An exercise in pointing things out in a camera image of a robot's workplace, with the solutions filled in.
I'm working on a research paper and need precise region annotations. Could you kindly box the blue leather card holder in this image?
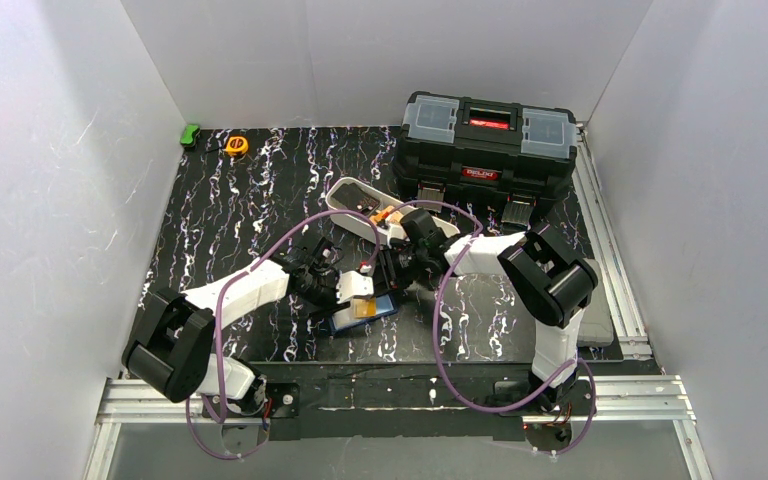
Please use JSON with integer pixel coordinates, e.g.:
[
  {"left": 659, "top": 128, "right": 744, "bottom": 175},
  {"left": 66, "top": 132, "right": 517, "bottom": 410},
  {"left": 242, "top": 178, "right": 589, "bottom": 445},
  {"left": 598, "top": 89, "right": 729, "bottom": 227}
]
[{"left": 330, "top": 294, "right": 398, "bottom": 333}]

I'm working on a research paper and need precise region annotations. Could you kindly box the orange card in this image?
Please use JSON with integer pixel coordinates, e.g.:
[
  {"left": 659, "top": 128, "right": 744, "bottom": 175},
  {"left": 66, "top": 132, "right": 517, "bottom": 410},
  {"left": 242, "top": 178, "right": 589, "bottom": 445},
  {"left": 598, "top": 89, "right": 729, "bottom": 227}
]
[{"left": 370, "top": 205, "right": 401, "bottom": 228}]

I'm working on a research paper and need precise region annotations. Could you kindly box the white oblong plastic tray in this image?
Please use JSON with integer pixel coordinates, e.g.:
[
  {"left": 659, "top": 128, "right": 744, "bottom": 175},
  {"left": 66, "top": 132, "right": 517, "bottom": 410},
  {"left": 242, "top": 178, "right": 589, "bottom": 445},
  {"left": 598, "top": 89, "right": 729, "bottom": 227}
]
[{"left": 324, "top": 176, "right": 462, "bottom": 250}]

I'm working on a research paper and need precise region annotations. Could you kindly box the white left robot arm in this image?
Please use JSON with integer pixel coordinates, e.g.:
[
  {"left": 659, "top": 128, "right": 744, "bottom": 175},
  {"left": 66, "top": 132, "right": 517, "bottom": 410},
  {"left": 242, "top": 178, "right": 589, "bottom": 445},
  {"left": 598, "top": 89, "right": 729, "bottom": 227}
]
[{"left": 122, "top": 232, "right": 337, "bottom": 405}]

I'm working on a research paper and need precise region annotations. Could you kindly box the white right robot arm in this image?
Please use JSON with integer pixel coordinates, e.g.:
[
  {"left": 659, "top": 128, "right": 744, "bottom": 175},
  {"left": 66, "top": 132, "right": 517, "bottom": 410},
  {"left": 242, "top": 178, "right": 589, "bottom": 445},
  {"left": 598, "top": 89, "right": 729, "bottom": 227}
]
[{"left": 373, "top": 209, "right": 599, "bottom": 402}]

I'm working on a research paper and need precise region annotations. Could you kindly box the black card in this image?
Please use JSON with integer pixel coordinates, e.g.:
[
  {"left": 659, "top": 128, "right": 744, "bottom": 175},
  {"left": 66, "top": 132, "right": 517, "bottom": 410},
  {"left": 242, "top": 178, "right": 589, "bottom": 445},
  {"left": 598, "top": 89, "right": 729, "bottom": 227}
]
[{"left": 340, "top": 184, "right": 380, "bottom": 214}]

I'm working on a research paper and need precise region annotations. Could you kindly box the black marbled table mat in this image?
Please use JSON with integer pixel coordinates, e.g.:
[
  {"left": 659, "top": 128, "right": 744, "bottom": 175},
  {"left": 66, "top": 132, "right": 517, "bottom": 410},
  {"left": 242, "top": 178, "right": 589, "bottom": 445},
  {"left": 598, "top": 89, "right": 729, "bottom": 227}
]
[{"left": 122, "top": 125, "right": 624, "bottom": 366}]

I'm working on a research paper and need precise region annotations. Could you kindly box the black plastic toolbox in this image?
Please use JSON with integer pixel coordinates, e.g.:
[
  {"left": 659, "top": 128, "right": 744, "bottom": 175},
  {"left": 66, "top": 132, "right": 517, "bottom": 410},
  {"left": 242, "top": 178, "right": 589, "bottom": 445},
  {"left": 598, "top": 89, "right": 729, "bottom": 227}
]
[{"left": 392, "top": 91, "right": 578, "bottom": 226}]

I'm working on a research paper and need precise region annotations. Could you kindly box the yellow tape measure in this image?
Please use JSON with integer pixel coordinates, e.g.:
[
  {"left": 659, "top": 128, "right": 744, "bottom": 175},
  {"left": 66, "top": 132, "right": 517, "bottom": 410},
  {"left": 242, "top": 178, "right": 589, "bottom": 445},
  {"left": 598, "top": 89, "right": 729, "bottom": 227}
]
[{"left": 224, "top": 135, "right": 249, "bottom": 157}]

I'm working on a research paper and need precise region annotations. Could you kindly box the green small object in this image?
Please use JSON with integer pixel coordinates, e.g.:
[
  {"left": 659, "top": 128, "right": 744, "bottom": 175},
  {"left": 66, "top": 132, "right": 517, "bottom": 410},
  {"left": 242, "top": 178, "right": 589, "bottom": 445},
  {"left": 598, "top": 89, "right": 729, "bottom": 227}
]
[{"left": 179, "top": 124, "right": 201, "bottom": 148}]

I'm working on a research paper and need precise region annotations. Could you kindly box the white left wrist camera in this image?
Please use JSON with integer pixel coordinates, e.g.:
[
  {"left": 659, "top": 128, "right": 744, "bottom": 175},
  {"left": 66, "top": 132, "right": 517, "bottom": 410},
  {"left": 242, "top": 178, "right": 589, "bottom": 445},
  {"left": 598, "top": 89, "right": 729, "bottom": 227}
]
[{"left": 336, "top": 271, "right": 374, "bottom": 304}]

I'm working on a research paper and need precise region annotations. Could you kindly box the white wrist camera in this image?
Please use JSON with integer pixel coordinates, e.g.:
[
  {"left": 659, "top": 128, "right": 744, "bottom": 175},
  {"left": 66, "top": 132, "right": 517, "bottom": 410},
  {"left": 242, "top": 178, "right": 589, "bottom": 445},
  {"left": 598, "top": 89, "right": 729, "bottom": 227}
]
[
  {"left": 384, "top": 212, "right": 409, "bottom": 246},
  {"left": 336, "top": 271, "right": 374, "bottom": 304}
]

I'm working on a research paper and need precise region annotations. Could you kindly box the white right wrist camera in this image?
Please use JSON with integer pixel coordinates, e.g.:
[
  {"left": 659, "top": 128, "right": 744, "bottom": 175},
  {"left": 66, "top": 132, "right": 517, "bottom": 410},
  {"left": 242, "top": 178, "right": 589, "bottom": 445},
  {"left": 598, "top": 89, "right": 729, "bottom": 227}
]
[{"left": 384, "top": 212, "right": 409, "bottom": 246}]

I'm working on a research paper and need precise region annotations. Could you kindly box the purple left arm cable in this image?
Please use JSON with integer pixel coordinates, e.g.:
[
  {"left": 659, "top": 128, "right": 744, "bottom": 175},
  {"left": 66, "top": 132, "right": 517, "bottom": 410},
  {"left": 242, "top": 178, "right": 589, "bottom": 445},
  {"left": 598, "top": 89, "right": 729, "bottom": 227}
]
[{"left": 183, "top": 210, "right": 382, "bottom": 462}]

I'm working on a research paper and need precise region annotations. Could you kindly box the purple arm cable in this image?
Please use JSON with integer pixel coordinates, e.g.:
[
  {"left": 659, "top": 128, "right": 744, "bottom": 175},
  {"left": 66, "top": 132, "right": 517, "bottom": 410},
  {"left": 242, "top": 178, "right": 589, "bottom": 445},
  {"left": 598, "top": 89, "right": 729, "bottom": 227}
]
[
  {"left": 183, "top": 210, "right": 382, "bottom": 462},
  {"left": 383, "top": 199, "right": 599, "bottom": 457}
]

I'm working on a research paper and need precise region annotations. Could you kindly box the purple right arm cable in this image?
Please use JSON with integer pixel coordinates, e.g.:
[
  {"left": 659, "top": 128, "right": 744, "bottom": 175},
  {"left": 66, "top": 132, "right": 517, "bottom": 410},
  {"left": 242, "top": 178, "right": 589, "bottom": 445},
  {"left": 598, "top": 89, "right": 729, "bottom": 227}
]
[{"left": 383, "top": 199, "right": 599, "bottom": 457}]

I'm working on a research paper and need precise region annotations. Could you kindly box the aluminium frame rail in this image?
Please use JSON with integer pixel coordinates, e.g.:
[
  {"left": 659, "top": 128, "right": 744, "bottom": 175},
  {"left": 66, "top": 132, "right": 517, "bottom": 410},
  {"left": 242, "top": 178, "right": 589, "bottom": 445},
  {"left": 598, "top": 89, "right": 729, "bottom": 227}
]
[{"left": 84, "top": 151, "right": 700, "bottom": 479}]

